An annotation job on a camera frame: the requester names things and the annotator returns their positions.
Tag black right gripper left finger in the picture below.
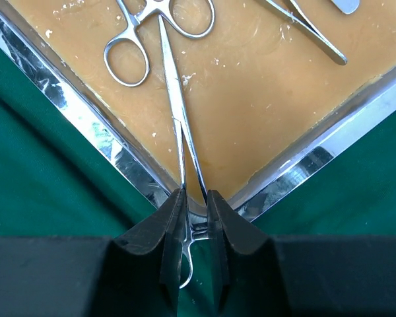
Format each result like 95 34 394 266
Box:
95 189 186 316

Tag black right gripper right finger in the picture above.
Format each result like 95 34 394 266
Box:
207 190 284 316

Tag dark green surgical cloth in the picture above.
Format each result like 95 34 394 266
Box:
0 49 396 236

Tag steel surgical scissors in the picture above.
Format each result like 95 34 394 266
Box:
156 15 215 290

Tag steel tray with brown liner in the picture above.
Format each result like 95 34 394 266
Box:
0 1 396 210

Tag steel hemostat forceps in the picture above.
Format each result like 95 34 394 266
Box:
104 0 216 87

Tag steel tweezers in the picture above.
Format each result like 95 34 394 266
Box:
262 0 348 66

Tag steel scalpel handle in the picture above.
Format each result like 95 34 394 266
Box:
331 0 360 15

